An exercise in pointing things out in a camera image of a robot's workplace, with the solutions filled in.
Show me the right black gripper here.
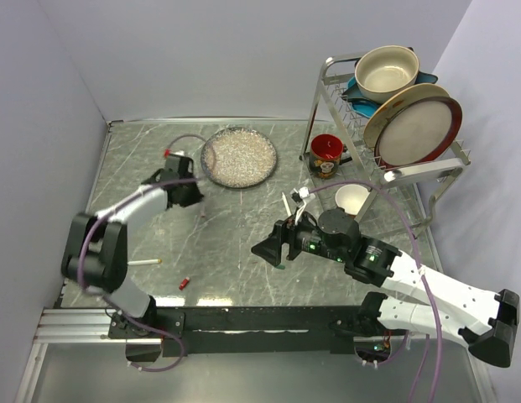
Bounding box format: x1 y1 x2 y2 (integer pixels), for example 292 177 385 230
250 206 347 266

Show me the white pen green tip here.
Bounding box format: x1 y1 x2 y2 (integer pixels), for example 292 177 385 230
281 192 292 217

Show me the red pen cap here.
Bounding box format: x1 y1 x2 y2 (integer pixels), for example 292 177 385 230
179 277 190 290

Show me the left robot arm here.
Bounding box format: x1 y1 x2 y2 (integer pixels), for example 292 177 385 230
60 154 204 338

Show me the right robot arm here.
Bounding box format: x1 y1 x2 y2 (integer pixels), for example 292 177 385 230
251 207 519 368

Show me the white pen yellow tip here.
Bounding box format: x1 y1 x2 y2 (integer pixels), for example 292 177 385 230
128 259 162 267

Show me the small white cup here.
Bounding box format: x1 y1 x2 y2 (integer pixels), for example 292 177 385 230
335 184 370 217

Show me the speckled round plate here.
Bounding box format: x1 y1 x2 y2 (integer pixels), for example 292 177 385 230
201 127 278 189

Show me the red skull mug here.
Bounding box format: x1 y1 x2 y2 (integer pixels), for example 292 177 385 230
308 133 352 179

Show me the metal dish rack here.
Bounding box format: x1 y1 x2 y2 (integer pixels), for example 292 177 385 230
300 53 471 236

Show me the black base beam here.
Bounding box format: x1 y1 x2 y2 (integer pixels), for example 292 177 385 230
107 306 412 362

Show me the blue dish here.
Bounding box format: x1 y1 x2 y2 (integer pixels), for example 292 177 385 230
341 71 439 118

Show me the red rimmed plate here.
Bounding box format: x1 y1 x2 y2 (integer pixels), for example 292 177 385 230
374 97 463 169

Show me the beige dinner plate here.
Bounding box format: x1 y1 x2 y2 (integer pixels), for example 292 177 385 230
362 83 450 149

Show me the large beige bowl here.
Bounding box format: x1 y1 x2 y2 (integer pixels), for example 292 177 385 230
354 45 420 104

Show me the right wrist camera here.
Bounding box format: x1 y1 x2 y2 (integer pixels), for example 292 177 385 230
290 186 315 224

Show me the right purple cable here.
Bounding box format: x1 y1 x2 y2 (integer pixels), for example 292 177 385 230
305 181 444 403

